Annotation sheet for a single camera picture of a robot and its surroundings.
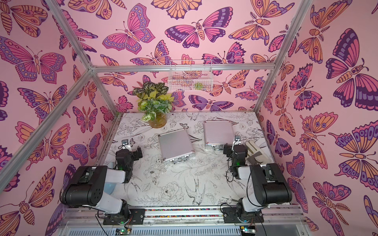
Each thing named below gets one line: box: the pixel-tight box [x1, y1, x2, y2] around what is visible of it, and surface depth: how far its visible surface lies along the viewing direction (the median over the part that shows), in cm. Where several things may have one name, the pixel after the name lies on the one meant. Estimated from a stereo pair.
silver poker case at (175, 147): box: [157, 128, 196, 165], surface depth 98 cm
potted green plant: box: [132, 81, 174, 129], surface depth 101 cm
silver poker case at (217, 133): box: [203, 120, 235, 151], surface depth 105 cm
